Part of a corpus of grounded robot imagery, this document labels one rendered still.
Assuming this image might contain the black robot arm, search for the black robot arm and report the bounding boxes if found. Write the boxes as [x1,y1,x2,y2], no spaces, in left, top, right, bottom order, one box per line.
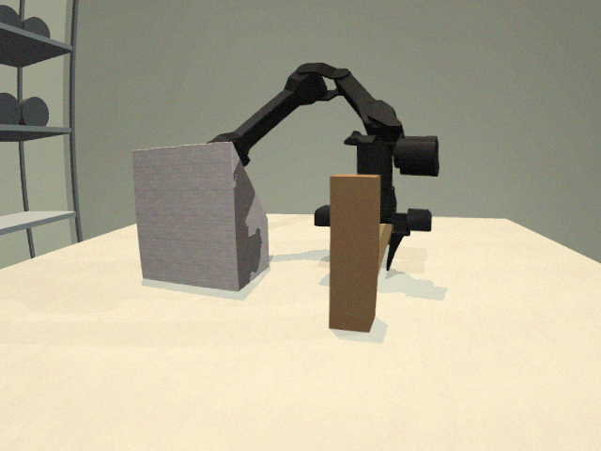
[207,63,439,177]

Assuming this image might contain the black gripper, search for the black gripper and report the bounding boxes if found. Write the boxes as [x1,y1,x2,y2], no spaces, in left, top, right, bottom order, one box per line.
[314,174,432,271]

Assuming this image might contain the long tan wooden rail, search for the long tan wooden rail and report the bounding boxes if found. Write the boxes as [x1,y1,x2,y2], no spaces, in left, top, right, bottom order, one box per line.
[378,224,392,272]

